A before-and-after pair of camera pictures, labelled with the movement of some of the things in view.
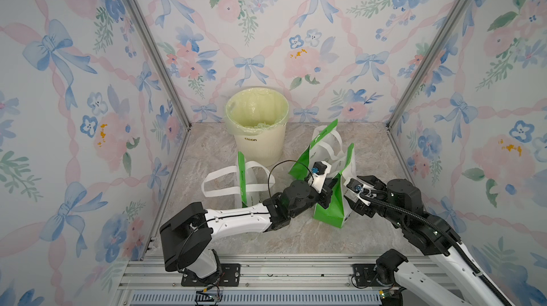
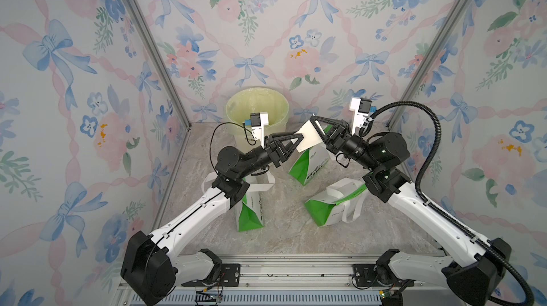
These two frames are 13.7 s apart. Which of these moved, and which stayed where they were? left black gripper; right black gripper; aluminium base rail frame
Moved: right black gripper; left black gripper
Stayed: aluminium base rail frame
